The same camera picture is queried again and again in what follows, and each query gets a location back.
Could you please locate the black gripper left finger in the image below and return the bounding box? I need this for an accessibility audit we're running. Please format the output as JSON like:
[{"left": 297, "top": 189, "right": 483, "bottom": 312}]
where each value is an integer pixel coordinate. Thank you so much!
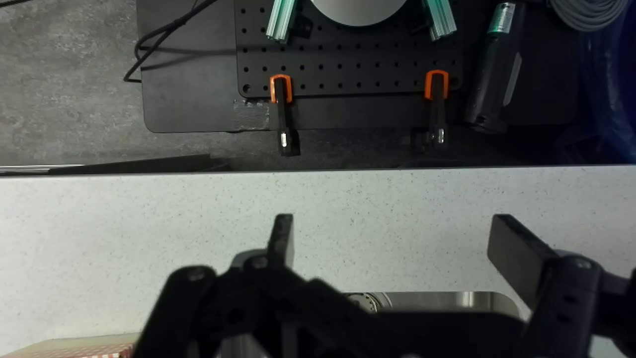
[{"left": 267, "top": 213, "right": 295, "bottom": 266}]

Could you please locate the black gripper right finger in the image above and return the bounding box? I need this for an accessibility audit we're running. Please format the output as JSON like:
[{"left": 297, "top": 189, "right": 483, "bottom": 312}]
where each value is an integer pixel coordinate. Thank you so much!
[{"left": 487, "top": 215, "right": 557, "bottom": 308}]

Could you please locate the grey round robot base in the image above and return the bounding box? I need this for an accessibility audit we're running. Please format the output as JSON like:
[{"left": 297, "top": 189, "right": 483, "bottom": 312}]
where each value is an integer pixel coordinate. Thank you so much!
[{"left": 311, "top": 0, "right": 408, "bottom": 28}]

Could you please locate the stainless steel sink basin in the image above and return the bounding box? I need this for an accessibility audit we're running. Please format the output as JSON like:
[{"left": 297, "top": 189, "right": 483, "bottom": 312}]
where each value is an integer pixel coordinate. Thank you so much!
[{"left": 227, "top": 288, "right": 527, "bottom": 358}]

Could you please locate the left orange black clamp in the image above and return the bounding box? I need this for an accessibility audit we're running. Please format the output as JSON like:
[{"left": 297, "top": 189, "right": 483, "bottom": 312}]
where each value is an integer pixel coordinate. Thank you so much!
[{"left": 269, "top": 73, "right": 301, "bottom": 157}]

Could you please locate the orange black clamp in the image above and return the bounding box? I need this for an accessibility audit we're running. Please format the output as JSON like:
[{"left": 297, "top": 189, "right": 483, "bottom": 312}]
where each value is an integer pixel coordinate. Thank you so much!
[
  {"left": 424, "top": 69, "right": 450, "bottom": 145},
  {"left": 269, "top": 73, "right": 301, "bottom": 157}
]

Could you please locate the right orange black clamp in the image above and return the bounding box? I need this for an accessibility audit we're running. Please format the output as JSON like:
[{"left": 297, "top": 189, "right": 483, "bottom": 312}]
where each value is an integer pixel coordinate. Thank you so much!
[{"left": 424, "top": 69, "right": 450, "bottom": 145}]

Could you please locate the blue trash bin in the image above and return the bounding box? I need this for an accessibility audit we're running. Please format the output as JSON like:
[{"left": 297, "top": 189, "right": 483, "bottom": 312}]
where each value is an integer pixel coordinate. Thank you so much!
[{"left": 583, "top": 4, "right": 636, "bottom": 163}]

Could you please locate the black cordless power tool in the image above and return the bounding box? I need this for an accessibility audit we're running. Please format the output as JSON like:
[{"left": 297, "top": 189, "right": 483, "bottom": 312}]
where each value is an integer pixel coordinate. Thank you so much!
[{"left": 466, "top": 0, "right": 527, "bottom": 135}]

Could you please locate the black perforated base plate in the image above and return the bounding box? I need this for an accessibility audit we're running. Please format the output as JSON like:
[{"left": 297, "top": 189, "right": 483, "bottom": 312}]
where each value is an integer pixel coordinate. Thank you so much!
[{"left": 235, "top": 0, "right": 464, "bottom": 99}]

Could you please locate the black floor cable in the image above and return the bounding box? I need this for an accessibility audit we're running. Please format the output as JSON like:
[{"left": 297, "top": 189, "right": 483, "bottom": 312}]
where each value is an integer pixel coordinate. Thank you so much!
[{"left": 122, "top": 0, "right": 239, "bottom": 85}]

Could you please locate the grey coiled hose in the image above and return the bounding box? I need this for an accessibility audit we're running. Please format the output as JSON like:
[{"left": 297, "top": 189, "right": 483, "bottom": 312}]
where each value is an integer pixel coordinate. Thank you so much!
[{"left": 551, "top": 0, "right": 632, "bottom": 34}]

